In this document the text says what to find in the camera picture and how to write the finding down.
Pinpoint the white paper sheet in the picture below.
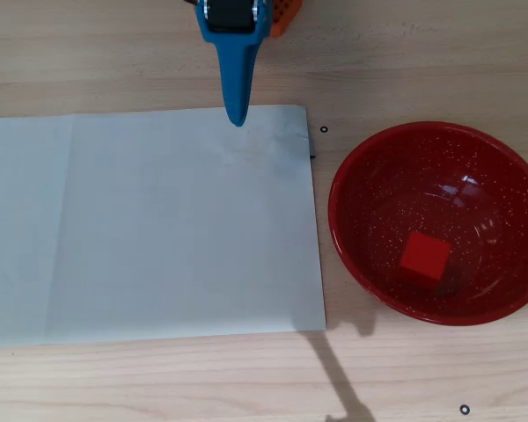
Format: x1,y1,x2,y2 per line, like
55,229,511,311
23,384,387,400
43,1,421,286
0,104,327,349

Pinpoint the red speckled enamel bowl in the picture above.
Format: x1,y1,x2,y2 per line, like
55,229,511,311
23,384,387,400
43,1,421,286
327,121,528,327

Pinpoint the red cube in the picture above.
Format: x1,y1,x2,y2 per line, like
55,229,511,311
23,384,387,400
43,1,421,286
398,230,452,290

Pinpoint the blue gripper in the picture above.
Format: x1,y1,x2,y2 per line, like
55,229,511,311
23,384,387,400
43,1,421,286
194,0,272,129

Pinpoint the orange robot base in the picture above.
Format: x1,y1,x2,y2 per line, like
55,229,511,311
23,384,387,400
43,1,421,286
267,0,304,39

